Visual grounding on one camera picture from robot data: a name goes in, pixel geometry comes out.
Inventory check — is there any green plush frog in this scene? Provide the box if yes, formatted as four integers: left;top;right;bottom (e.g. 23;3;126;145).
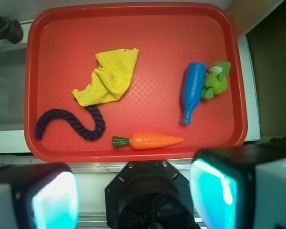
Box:
201;61;231;99

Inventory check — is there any red plastic tray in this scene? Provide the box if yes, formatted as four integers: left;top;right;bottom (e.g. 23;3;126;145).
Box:
24;3;247;163

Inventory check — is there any yellow microfiber cloth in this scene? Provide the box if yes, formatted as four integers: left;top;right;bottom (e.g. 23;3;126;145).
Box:
72;48;139;107

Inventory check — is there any dark blue twisted rope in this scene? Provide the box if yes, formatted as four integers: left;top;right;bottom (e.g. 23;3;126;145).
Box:
34;105;106;142

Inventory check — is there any orange toy carrot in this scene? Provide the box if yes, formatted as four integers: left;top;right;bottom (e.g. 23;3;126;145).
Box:
112;133;184;150

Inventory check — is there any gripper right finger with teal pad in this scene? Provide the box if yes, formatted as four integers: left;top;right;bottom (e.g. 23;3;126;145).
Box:
189;144;286;229

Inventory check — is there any grey sink basin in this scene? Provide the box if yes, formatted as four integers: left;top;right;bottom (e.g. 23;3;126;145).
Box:
0;43;27;131

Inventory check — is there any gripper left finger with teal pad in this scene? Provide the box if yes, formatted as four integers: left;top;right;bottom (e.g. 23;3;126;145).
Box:
0;163;80;229

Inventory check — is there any grey sink faucet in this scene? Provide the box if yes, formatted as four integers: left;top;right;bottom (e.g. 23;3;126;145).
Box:
0;15;23;44

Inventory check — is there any blue toy bottle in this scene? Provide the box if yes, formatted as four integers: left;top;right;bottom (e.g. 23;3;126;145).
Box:
181;62;206;125

